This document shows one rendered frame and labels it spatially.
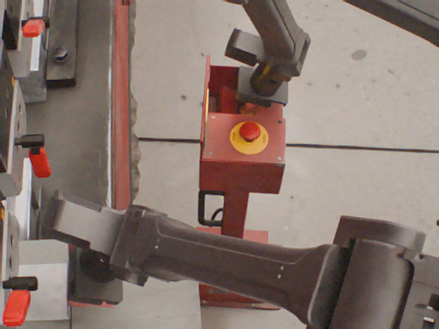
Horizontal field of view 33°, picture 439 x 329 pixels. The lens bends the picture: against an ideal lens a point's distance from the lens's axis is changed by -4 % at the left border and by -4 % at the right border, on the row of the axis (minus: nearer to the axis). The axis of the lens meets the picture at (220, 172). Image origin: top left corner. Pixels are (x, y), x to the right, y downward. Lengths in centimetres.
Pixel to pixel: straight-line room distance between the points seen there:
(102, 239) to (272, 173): 64
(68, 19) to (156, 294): 62
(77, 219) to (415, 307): 47
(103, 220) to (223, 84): 74
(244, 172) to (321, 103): 106
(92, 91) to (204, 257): 77
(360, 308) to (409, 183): 189
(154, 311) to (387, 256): 60
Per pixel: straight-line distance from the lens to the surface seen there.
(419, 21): 99
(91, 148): 135
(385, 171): 240
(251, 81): 148
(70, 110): 140
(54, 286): 110
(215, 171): 147
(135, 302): 108
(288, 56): 129
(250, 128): 144
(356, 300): 53
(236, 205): 175
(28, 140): 102
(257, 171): 147
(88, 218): 88
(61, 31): 148
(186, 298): 108
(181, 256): 73
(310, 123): 245
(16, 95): 106
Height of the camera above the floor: 201
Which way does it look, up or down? 60 degrees down
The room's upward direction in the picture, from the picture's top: 4 degrees clockwise
